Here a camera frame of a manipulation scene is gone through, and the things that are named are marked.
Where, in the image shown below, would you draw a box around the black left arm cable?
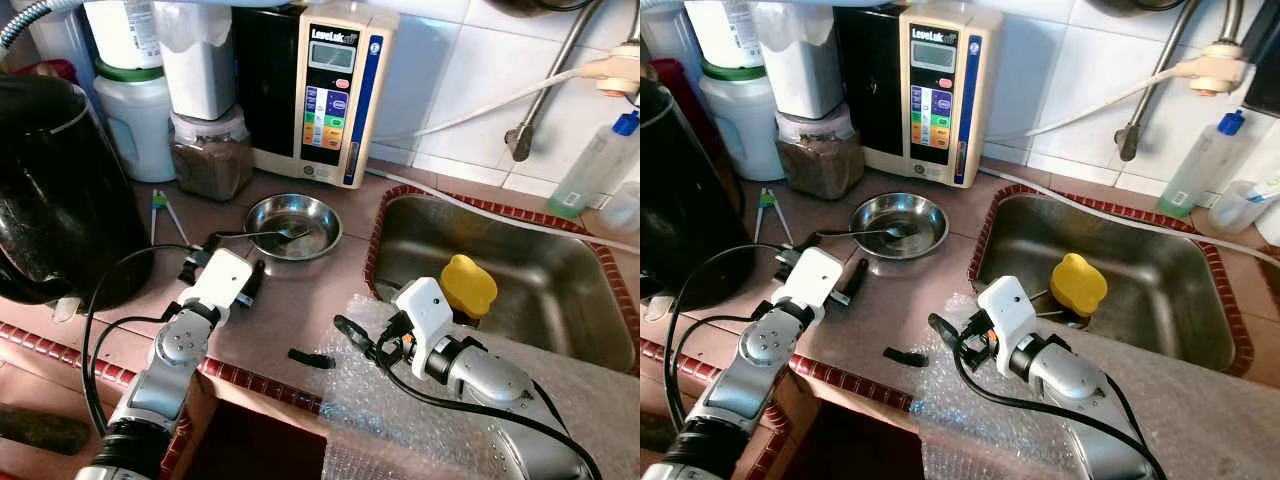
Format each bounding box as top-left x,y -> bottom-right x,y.
663,243 -> 791,431
82,243 -> 201,436

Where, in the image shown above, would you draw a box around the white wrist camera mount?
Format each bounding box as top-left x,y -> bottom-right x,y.
975,275 -> 1037,379
782,246 -> 845,313
188,247 -> 255,313
392,277 -> 457,379

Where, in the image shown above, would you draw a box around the beige water ioniser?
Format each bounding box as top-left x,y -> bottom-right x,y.
232,5 -> 401,191
835,0 -> 1003,189

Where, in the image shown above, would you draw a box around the steel spoon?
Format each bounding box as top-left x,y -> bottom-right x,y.
213,226 -> 313,244
815,225 -> 921,244

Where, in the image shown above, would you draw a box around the red mosaic tile trim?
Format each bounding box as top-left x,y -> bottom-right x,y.
640,338 -> 916,413
0,322 -> 326,416

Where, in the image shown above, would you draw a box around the grey metal tap pipe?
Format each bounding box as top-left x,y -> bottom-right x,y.
1222,0 -> 1249,46

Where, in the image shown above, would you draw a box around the yellow plastic sink object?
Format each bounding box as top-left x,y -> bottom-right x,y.
1050,252 -> 1109,319
441,254 -> 499,321

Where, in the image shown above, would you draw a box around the grey metal spout pipe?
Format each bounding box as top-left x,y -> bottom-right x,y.
1113,0 -> 1201,163
503,0 -> 606,163

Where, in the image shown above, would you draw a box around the beige tap diverter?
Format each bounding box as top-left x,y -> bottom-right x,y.
1190,42 -> 1251,99
580,42 -> 641,99

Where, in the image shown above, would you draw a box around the small clear plastic container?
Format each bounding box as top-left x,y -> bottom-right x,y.
598,180 -> 641,236
1208,178 -> 1280,236

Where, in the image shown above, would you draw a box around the clear bottle blue cap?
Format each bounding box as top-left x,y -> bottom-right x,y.
547,110 -> 641,221
1157,108 -> 1248,218

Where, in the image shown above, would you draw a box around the dark green long object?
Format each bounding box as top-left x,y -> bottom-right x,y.
640,410 -> 679,453
0,405 -> 93,458

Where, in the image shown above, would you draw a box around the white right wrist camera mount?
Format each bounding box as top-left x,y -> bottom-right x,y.
392,277 -> 457,379
975,275 -> 1037,379

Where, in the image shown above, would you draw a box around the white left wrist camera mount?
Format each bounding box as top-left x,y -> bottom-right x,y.
782,246 -> 845,313
188,247 -> 255,313

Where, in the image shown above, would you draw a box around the grey corrugated hose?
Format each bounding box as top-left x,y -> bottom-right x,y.
0,0 -> 51,49

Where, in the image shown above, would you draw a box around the round steel bowl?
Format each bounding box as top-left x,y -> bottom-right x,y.
850,192 -> 949,261
244,194 -> 343,263

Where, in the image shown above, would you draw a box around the glass jar brown powder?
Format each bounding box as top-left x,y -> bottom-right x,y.
775,108 -> 866,201
168,108 -> 254,203

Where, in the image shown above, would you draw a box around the stainless steel sink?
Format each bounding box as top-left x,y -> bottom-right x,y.
968,183 -> 1256,379
363,185 -> 641,376

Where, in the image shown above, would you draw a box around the red plastic container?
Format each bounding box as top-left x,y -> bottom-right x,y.
10,58 -> 79,83
645,58 -> 691,101

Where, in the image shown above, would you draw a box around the white green training chopsticks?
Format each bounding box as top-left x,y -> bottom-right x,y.
755,187 -> 796,246
148,188 -> 191,246

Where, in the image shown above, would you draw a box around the black wall fixture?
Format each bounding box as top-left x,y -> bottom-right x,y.
1240,18 -> 1280,116

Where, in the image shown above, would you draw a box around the white jar green lid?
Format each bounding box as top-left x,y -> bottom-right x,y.
698,60 -> 786,181
93,60 -> 176,184

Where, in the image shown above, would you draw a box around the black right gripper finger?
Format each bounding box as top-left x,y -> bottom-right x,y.
333,314 -> 379,367
927,312 -> 969,363

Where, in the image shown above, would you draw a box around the white water hose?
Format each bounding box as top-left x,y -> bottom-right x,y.
985,65 -> 1201,143
370,65 -> 621,146

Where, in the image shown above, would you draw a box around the black electric kettle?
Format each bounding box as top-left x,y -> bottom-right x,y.
0,72 -> 151,309
640,78 -> 751,309

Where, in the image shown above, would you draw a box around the white labelled bottle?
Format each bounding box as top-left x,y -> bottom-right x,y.
685,0 -> 766,69
83,0 -> 164,71

